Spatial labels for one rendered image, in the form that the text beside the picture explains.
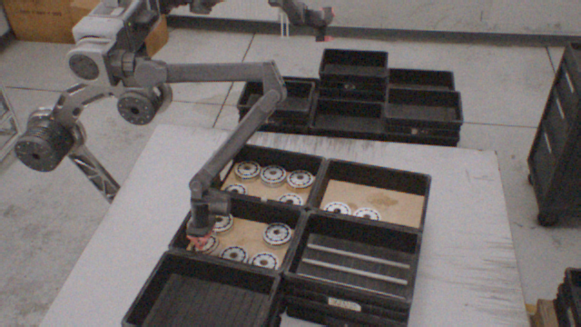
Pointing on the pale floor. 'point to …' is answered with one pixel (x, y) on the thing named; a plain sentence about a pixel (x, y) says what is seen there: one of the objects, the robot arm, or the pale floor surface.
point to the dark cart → (559, 143)
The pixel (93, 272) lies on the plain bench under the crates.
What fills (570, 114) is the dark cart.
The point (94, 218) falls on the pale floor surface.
